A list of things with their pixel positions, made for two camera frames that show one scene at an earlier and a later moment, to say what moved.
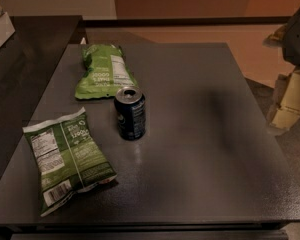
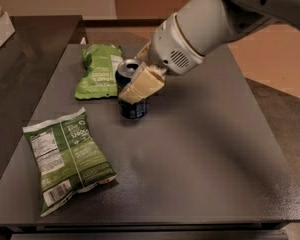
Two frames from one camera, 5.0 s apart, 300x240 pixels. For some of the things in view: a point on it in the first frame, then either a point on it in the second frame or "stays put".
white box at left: (0, 32) stays put
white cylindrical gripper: (297, 40) -> (171, 49)
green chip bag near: (68, 159) stays put
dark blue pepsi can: (131, 113) -> (123, 74)
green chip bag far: (106, 71) stays put
